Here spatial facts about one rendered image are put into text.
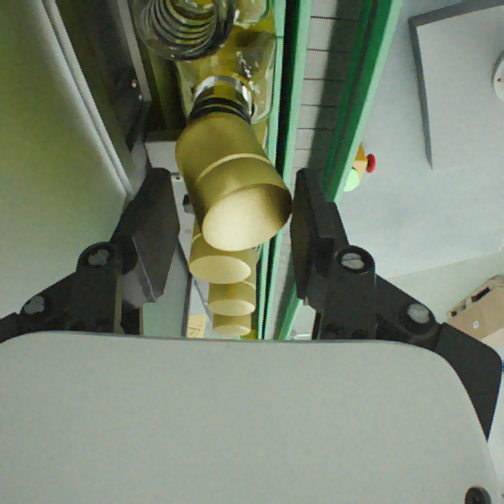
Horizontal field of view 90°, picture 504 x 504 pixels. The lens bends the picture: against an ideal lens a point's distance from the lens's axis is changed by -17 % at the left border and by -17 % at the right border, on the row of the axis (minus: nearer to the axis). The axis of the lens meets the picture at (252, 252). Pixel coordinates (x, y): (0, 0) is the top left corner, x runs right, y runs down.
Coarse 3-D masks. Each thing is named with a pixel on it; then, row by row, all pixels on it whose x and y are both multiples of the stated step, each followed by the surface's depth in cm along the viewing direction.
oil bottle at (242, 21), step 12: (192, 0) 12; (204, 0) 12; (240, 0) 11; (252, 0) 11; (264, 0) 11; (240, 12) 11; (252, 12) 11; (264, 12) 12; (240, 24) 12; (252, 24) 12
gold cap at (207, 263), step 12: (192, 240) 16; (204, 240) 15; (192, 252) 16; (204, 252) 15; (216, 252) 15; (228, 252) 15; (240, 252) 15; (192, 264) 15; (204, 264) 15; (216, 264) 15; (228, 264) 15; (240, 264) 15; (204, 276) 17; (216, 276) 17; (228, 276) 17; (240, 276) 17
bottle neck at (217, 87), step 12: (204, 84) 13; (216, 84) 13; (228, 84) 13; (240, 84) 14; (204, 96) 13; (216, 96) 12; (228, 96) 13; (240, 96) 13; (192, 108) 13; (204, 108) 12; (216, 108) 12; (228, 108) 12; (240, 108) 13; (192, 120) 12
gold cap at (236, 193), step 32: (192, 128) 11; (224, 128) 11; (192, 160) 10; (224, 160) 10; (256, 160) 10; (192, 192) 10; (224, 192) 9; (256, 192) 9; (288, 192) 10; (224, 224) 10; (256, 224) 11
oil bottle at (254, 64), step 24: (264, 24) 14; (240, 48) 13; (264, 48) 13; (192, 72) 14; (216, 72) 13; (240, 72) 14; (264, 72) 14; (192, 96) 15; (264, 96) 15; (264, 120) 17
